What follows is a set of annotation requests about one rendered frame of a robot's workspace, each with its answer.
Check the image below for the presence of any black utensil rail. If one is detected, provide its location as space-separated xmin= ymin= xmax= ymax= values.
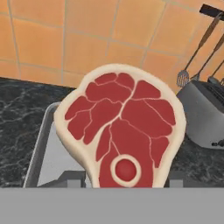
xmin=199 ymin=3 xmax=224 ymax=19

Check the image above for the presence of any red raw steak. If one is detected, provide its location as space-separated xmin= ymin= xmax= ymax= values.
xmin=53 ymin=63 xmax=187 ymax=188

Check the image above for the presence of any metal hanging fork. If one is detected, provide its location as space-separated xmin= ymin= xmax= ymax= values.
xmin=191 ymin=32 xmax=224 ymax=81

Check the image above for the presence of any slotted metal spatula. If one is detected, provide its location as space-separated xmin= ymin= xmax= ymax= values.
xmin=176 ymin=12 xmax=223 ymax=88

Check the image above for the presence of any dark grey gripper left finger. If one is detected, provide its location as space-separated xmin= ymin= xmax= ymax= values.
xmin=38 ymin=170 xmax=88 ymax=188

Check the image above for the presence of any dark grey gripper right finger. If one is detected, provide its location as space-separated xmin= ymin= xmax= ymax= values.
xmin=164 ymin=170 xmax=196 ymax=188

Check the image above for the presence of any dark hanging ladle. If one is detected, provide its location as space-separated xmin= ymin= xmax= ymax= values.
xmin=206 ymin=59 xmax=224 ymax=86

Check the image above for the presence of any silver toaster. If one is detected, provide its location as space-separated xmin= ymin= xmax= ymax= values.
xmin=175 ymin=80 xmax=224 ymax=151

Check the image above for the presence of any grey tupperware container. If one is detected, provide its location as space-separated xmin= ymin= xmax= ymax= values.
xmin=23 ymin=101 xmax=88 ymax=188

